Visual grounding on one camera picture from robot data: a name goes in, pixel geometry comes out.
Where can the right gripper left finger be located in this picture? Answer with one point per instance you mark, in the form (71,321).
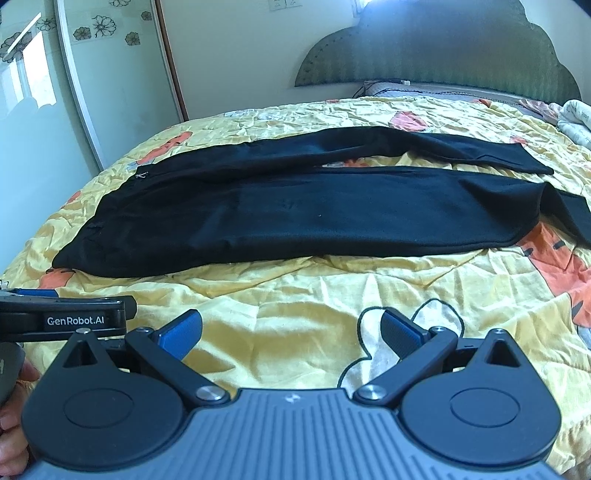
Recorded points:
(159,353)

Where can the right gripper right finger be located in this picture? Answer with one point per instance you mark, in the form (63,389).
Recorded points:
(422,354)

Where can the black pants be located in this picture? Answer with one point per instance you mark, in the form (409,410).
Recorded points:
(354,191)

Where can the person's left hand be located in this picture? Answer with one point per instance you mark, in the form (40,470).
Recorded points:
(14,454)

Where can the yellow carrot print bedsheet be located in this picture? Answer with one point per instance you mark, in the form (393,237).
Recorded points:
(313,322)

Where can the grey patterned pillow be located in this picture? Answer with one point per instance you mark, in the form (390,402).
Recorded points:
(407,88)

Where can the white floral wardrobe door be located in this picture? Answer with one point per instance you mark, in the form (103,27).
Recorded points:
(119,73)

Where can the white printed blanket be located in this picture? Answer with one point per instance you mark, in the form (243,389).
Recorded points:
(573,118)

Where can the green padded headboard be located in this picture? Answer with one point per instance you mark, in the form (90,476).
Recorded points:
(482,44)

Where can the white wall socket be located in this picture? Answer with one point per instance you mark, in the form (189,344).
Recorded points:
(277,5)

